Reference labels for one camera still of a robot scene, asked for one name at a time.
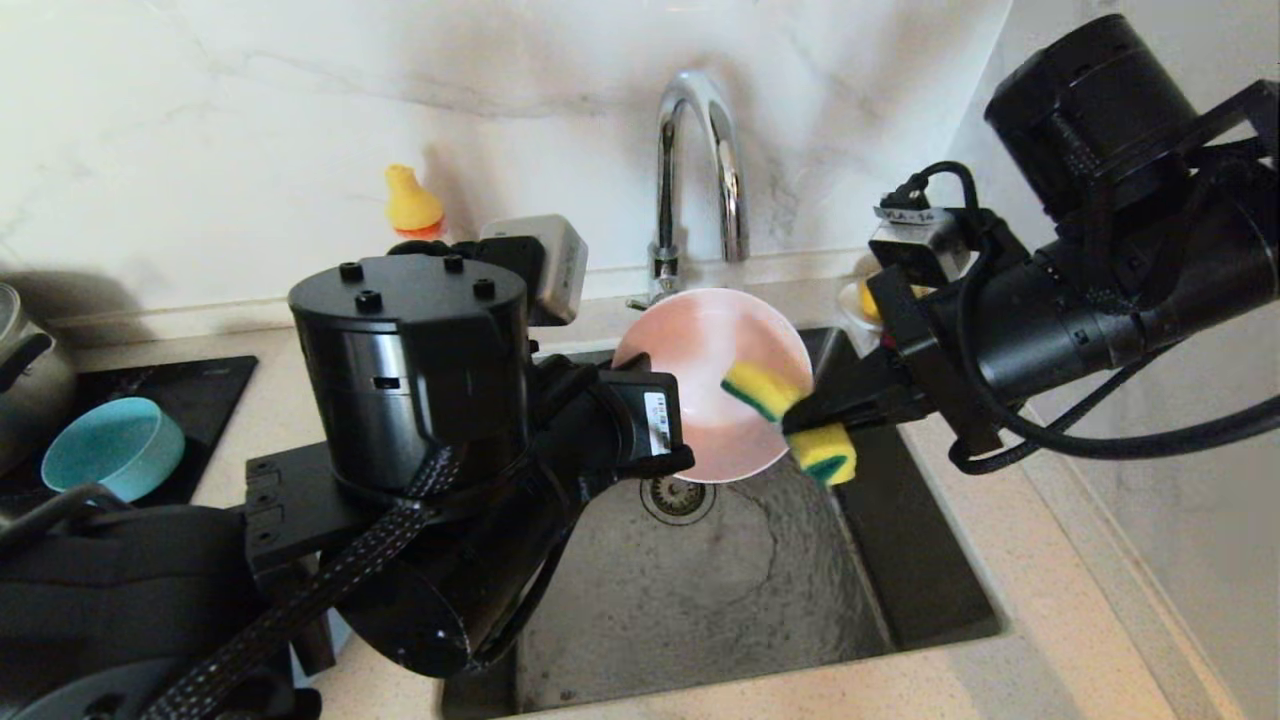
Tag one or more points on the orange dish soap bottle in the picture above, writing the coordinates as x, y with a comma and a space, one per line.
412, 205

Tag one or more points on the metal sink drain strainer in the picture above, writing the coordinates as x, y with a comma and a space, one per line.
680, 500

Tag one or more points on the chrome faucet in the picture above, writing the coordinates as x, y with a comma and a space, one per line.
665, 180

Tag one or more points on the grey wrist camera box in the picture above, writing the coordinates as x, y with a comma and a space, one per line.
560, 265
915, 245

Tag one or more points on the yellow pear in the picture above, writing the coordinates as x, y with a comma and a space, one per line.
868, 300

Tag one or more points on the yellow green sponge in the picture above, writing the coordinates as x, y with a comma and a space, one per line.
765, 385

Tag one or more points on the steel cooking pot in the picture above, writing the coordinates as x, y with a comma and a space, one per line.
35, 390

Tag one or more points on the teal bowl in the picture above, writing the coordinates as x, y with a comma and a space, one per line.
110, 450

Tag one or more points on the black induction cooktop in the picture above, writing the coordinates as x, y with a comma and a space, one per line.
200, 400

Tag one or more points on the stainless steel sink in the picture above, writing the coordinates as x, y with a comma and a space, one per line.
700, 620

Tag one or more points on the white fruit dish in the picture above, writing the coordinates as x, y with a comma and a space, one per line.
850, 305

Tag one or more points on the pink bowl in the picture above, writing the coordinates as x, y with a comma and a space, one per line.
690, 340

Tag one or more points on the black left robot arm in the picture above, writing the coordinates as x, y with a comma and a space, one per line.
410, 400

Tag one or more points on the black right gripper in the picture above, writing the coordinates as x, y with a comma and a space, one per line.
930, 340

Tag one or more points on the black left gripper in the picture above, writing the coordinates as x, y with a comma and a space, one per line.
620, 420

